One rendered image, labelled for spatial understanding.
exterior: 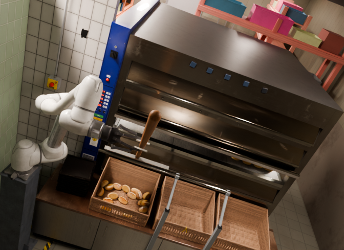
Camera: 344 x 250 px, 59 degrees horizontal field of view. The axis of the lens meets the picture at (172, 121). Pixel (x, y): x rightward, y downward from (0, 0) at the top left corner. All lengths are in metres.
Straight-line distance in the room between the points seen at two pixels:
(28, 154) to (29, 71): 0.88
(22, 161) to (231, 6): 3.92
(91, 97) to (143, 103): 1.34
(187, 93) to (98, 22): 0.94
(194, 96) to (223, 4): 2.76
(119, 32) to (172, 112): 0.84
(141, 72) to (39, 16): 0.93
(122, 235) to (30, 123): 1.41
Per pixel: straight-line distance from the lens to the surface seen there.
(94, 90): 1.48
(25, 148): 2.45
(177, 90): 2.68
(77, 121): 1.49
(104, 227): 3.04
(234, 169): 3.12
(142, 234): 3.00
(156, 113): 0.73
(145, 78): 2.67
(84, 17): 2.67
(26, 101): 3.18
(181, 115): 2.79
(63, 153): 2.55
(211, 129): 2.84
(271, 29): 5.37
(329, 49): 5.78
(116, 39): 2.60
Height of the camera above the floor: 2.82
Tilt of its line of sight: 29 degrees down
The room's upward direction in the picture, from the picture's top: 22 degrees clockwise
